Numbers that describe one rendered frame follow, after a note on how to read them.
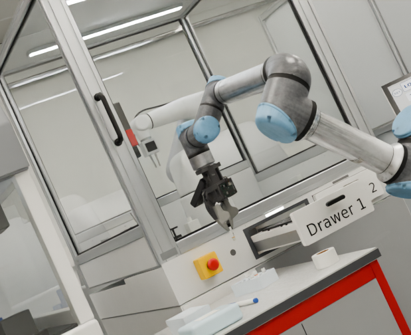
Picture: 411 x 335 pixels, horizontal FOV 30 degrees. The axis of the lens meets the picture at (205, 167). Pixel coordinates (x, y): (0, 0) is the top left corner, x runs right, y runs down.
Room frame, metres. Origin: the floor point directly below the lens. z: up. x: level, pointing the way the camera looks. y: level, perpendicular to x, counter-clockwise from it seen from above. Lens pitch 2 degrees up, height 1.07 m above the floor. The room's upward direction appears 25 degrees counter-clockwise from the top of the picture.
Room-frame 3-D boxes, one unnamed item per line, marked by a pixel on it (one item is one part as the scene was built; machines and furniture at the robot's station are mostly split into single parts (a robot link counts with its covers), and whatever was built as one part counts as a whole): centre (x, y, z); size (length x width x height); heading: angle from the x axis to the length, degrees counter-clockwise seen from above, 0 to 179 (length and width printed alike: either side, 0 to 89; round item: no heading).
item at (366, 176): (2.83, -0.44, 0.87); 0.29 x 0.02 x 0.11; 117
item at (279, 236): (2.59, -0.21, 0.86); 0.40 x 0.26 x 0.06; 27
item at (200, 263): (2.53, 0.13, 0.88); 0.07 x 0.05 x 0.07; 117
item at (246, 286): (2.38, 0.01, 0.78); 0.12 x 0.08 x 0.04; 45
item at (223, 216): (2.39, 0.01, 1.00); 0.06 x 0.03 x 0.09; 45
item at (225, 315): (1.96, 0.15, 0.78); 0.15 x 0.10 x 0.04; 119
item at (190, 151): (2.40, 0.00, 1.27); 0.09 x 0.08 x 0.11; 24
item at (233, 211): (2.42, -0.02, 1.00); 0.06 x 0.03 x 0.09; 45
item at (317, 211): (2.40, -0.31, 0.87); 0.29 x 0.02 x 0.11; 117
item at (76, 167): (2.92, 0.46, 1.52); 0.87 x 0.01 x 0.86; 27
